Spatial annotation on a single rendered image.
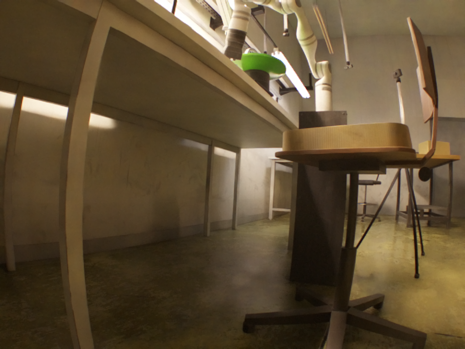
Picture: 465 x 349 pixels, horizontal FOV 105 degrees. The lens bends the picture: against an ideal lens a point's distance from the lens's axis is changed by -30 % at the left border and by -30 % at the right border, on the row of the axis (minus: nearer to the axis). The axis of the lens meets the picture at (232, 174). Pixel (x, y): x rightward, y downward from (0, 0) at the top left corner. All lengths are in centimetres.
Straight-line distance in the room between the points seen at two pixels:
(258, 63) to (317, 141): 66
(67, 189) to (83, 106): 17
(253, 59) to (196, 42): 46
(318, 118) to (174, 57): 77
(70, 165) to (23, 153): 92
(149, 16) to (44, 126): 96
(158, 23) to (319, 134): 51
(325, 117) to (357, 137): 67
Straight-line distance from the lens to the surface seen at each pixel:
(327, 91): 140
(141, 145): 183
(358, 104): 601
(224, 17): 143
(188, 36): 77
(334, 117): 127
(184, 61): 81
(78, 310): 61
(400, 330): 84
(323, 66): 145
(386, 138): 60
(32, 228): 148
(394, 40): 680
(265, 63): 122
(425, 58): 73
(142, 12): 69
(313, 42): 138
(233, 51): 102
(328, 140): 63
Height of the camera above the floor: 46
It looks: 3 degrees up
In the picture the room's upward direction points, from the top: 3 degrees clockwise
